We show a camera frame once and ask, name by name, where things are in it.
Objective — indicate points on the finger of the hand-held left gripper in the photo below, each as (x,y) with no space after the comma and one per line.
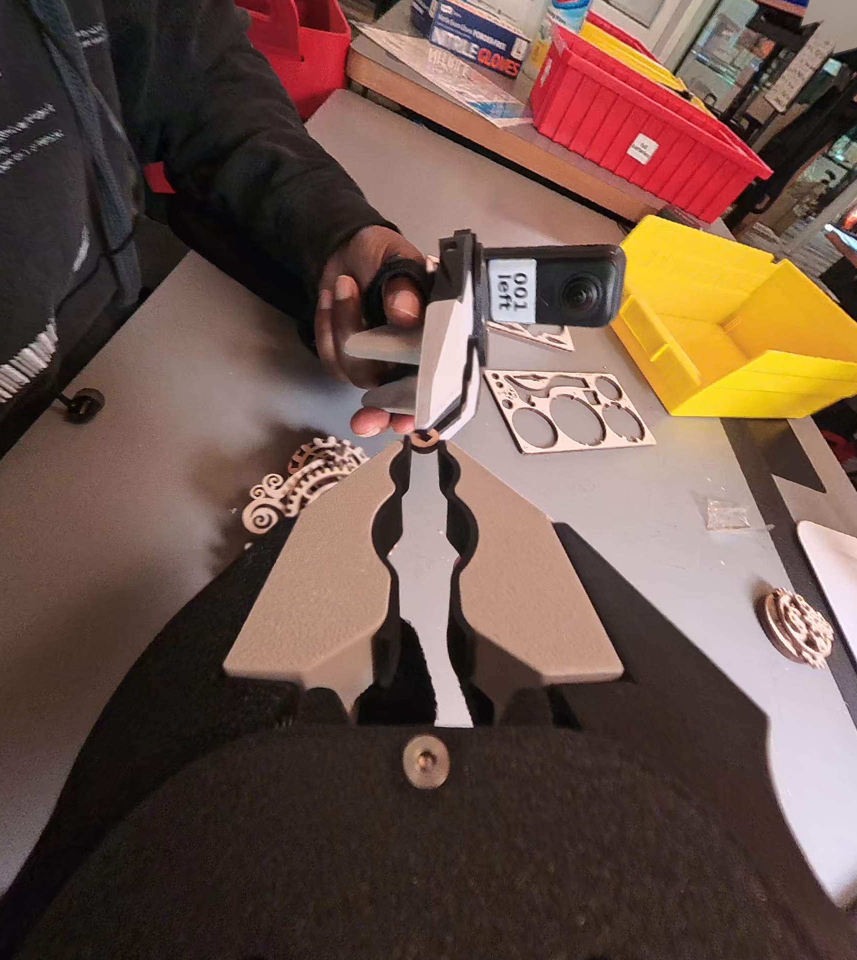
(443,367)

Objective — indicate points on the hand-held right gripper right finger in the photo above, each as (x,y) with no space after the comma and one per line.
(533,600)

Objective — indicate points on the yellow bins in red bin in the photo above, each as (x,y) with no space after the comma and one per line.
(623,46)

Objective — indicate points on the blue glove box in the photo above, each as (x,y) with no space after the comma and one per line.
(473,37)

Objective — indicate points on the red plastic caddy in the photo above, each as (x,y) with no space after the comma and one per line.
(308,52)

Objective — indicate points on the wooden swirl gear model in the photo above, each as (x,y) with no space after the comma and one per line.
(301,487)

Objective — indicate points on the white paper sign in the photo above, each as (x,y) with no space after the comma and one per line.
(800,71)

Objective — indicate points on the person's left hand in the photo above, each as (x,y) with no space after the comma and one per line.
(338,315)

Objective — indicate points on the white wipes canister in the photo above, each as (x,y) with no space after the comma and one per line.
(565,19)

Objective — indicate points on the person's black hoodie torso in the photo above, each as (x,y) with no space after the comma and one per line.
(16,225)

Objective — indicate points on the person's left forearm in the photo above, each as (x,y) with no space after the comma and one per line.
(248,150)

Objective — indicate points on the wooden cut-out part sheet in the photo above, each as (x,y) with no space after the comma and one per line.
(507,420)

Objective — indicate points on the red plastic bin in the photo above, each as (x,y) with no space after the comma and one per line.
(623,127)

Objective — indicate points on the round wooden gear model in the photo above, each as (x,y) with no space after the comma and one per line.
(796,626)

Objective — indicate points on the small clear plastic bag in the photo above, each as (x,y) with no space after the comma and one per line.
(727,514)

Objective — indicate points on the yellow plastic bin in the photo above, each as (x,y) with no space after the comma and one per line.
(758,360)

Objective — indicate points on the white moulded tray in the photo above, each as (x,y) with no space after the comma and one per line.
(848,585)

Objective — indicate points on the wooden-edged side table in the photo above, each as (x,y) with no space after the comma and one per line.
(488,146)

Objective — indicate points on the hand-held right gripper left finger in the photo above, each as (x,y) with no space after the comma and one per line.
(308,600)

